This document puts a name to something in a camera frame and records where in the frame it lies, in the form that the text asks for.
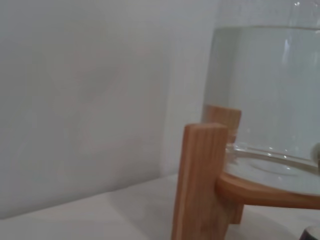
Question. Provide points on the wooden dispenser stand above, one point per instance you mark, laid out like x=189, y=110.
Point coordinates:
x=200, y=175

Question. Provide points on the glass water dispenser jar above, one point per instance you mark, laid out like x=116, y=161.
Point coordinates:
x=265, y=87

